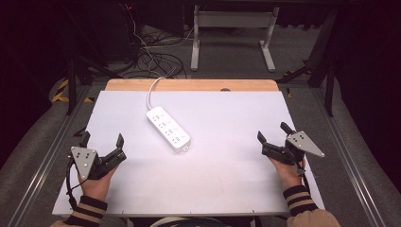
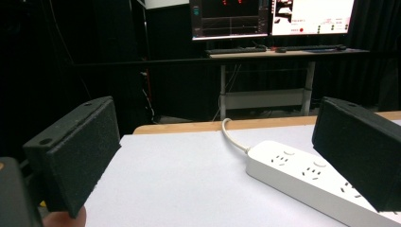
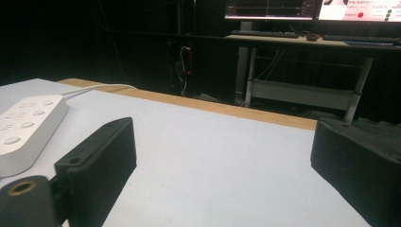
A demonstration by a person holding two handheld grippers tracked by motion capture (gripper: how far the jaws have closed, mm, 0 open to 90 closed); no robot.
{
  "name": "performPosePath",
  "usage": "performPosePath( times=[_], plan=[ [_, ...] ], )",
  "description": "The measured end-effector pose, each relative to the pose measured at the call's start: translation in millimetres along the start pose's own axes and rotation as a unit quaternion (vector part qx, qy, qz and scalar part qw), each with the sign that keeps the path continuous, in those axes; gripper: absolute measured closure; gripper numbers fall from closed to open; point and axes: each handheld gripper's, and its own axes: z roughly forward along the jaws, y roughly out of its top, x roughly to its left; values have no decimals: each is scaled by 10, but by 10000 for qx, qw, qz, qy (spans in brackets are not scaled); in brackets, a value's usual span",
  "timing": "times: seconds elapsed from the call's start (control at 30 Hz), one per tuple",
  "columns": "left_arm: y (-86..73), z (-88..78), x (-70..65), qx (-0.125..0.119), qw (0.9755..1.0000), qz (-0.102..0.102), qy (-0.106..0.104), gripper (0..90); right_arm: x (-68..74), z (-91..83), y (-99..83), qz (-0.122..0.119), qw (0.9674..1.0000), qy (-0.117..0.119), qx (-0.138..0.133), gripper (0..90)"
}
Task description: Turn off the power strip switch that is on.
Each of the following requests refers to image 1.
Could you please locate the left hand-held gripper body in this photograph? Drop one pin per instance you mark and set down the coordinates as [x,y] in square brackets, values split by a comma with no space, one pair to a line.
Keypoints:
[84,159]

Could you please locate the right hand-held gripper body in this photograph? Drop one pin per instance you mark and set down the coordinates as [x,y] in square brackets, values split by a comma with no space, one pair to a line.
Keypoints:
[303,143]

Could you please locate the person's left hand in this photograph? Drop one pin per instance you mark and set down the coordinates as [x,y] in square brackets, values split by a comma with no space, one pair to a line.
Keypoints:
[94,186]

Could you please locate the person's right hand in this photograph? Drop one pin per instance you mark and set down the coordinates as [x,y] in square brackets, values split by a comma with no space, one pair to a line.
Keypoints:
[288,176]

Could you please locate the yellow black hazard tape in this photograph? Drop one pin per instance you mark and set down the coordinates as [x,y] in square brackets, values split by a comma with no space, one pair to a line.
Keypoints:
[64,94]

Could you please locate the white power strip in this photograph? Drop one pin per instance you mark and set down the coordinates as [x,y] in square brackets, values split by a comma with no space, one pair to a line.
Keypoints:
[168,129]

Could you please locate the black metal stand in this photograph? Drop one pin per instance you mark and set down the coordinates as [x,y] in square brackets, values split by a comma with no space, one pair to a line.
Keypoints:
[324,72]
[72,83]

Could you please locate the dark computer case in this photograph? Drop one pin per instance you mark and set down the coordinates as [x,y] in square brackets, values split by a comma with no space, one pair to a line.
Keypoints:
[130,30]

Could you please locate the aluminium floor rail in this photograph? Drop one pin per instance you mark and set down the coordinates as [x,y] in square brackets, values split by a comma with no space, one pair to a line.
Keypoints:
[346,160]
[47,160]

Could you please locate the white metal desk frame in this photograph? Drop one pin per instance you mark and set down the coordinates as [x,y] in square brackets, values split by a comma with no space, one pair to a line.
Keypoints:
[233,19]

